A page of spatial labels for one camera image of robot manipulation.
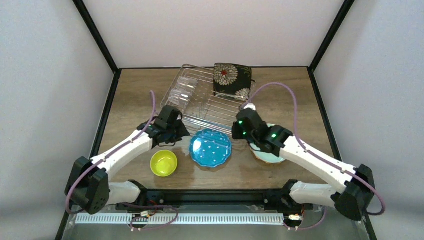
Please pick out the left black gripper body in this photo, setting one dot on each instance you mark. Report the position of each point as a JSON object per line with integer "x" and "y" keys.
{"x": 177, "y": 131}

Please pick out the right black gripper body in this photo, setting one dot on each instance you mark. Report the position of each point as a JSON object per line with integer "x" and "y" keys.
{"x": 238, "y": 129}

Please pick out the clear plastic glass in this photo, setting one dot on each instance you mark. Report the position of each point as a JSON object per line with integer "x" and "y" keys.
{"x": 179, "y": 98}
{"x": 186, "y": 84}

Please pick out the metal wire dish rack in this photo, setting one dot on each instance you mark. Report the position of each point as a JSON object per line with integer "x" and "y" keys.
{"x": 205, "y": 110}

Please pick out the black floral square plate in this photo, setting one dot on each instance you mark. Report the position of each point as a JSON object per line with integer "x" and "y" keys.
{"x": 232, "y": 81}

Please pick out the light blue floral plate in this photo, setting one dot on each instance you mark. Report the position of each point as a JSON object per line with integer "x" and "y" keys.
{"x": 255, "y": 138}

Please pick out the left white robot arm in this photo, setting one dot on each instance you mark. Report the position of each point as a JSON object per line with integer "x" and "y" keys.
{"x": 89, "y": 185}

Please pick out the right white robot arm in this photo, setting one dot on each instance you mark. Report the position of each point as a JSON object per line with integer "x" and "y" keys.
{"x": 337, "y": 175}

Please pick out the yellow-green small bowl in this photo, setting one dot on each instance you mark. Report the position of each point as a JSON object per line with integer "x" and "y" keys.
{"x": 163, "y": 163}

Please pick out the orange plate under blue plate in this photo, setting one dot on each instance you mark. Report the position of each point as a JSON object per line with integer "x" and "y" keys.
{"x": 256, "y": 158}

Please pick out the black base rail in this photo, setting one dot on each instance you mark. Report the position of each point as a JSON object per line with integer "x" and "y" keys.
{"x": 212, "y": 195}

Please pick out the white slotted cable duct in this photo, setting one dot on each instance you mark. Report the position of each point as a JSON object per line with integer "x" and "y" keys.
{"x": 182, "y": 219}

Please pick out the left black frame post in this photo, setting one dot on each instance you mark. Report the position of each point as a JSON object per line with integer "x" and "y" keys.
{"x": 91, "y": 25}

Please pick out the black frame post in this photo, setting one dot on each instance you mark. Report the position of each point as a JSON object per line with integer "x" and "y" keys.
{"x": 91, "y": 25}
{"x": 331, "y": 33}

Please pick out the right black frame post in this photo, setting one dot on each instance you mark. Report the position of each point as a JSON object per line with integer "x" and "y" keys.
{"x": 331, "y": 33}

